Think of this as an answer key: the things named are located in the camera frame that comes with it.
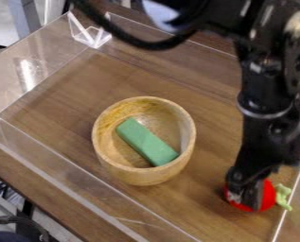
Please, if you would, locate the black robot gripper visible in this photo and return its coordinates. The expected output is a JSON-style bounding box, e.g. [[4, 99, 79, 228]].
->
[[225, 107, 300, 213]]

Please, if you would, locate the red plush fruit green stem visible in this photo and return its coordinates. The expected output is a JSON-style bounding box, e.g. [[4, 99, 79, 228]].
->
[[222, 179, 292, 213]]

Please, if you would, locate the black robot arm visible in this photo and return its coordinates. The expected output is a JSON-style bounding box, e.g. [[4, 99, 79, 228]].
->
[[142, 0, 300, 211]]

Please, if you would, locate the green rectangular block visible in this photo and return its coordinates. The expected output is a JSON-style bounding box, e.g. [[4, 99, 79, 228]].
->
[[115, 118, 179, 166]]

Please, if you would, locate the round wooden bowl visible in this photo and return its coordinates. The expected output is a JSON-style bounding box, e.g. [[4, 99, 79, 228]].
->
[[91, 96, 195, 186]]

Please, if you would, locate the clear acrylic tray enclosure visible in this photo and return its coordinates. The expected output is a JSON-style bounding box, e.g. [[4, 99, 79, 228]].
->
[[0, 19, 300, 242]]

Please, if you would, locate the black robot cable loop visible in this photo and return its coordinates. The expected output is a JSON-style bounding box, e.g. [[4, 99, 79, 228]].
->
[[68, 0, 199, 51]]

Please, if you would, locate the black cable under table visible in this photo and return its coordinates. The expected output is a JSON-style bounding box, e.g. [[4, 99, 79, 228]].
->
[[0, 216, 50, 242]]

